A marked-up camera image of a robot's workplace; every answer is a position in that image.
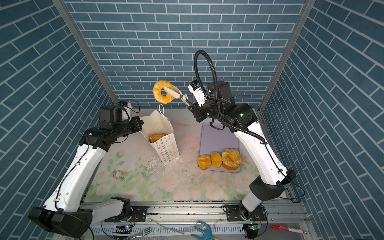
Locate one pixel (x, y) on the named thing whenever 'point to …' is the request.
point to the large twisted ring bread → (231, 159)
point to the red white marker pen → (287, 228)
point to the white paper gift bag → (159, 129)
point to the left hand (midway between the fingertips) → (145, 120)
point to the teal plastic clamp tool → (207, 232)
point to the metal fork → (146, 231)
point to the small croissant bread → (152, 138)
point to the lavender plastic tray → (212, 140)
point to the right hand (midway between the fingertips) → (189, 104)
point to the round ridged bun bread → (204, 162)
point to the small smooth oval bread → (216, 159)
